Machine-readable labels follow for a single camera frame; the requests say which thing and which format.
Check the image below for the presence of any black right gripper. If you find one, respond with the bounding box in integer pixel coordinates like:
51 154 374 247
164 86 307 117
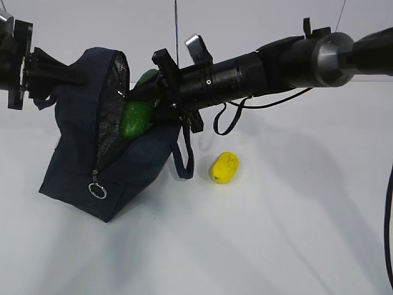
131 49 203 133

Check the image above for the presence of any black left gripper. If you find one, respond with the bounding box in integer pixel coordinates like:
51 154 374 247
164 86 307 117
8 20 85 109

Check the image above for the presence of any green cucumber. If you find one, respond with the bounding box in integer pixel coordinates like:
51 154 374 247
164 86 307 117
119 69 159 141

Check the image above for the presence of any dark navy fabric lunch bag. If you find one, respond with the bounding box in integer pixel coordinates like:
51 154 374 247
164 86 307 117
38 47 195 222

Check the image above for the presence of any yellow toy lemon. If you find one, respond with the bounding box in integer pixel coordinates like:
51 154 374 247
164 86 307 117
209 152 240 184

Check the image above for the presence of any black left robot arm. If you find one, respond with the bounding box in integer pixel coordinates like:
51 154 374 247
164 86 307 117
1 14 87 110

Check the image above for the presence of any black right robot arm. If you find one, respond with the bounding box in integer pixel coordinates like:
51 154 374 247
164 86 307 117
127 27 392 133

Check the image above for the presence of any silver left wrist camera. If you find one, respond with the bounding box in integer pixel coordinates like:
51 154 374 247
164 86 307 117
0 9 14 34

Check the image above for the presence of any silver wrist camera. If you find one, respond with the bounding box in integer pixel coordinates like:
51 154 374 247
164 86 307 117
184 34 213 65
0 9 14 34

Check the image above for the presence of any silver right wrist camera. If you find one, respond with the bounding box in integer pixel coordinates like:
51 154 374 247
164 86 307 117
184 34 213 65

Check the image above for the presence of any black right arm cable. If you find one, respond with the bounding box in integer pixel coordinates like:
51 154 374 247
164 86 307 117
383 162 393 277

